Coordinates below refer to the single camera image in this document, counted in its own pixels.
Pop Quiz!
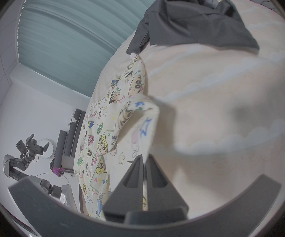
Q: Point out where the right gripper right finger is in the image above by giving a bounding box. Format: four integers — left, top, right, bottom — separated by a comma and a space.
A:
146, 154, 190, 220

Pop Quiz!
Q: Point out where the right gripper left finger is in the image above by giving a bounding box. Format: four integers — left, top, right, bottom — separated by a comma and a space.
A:
103, 155, 145, 223

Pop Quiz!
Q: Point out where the bed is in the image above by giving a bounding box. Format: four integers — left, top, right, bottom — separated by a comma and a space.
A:
78, 0, 285, 219

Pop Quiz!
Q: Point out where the purple plastic bag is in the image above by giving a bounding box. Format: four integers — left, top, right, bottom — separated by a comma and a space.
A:
50, 166, 64, 177

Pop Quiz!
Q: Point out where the white printed pyjama top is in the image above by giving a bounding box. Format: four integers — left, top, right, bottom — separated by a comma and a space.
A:
75, 53, 161, 220

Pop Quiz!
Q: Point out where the blue-green curtain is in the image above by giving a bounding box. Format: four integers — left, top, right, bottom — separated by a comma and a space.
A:
25, 0, 168, 52
17, 6, 123, 99

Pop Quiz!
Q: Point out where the black garment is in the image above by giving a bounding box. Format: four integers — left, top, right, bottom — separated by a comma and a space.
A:
126, 0, 260, 55

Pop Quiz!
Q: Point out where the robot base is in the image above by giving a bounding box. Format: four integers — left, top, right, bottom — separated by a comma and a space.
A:
59, 184, 80, 213

